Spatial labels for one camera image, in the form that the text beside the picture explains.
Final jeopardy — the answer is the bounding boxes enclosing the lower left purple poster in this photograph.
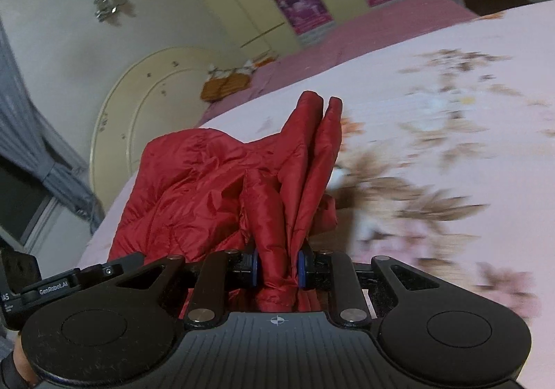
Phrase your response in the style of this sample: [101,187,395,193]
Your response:
[274,0,336,46]

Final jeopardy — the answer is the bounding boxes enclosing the cream round headboard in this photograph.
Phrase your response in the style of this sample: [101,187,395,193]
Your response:
[89,47,247,210]

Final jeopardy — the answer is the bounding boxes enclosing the pink floral bed sheet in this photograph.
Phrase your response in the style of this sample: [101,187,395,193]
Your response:
[75,0,555,389]

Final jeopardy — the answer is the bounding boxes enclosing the red quilted down jacket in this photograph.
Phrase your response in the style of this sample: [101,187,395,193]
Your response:
[109,91,342,313]

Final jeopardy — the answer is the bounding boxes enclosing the pink checkered bed cover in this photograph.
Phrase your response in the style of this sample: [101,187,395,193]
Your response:
[198,0,478,125]

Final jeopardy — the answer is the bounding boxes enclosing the grey curtain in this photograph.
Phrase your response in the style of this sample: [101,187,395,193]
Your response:
[1,30,104,233]

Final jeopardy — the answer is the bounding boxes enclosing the person's left hand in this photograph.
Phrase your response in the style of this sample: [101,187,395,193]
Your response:
[13,334,40,388]

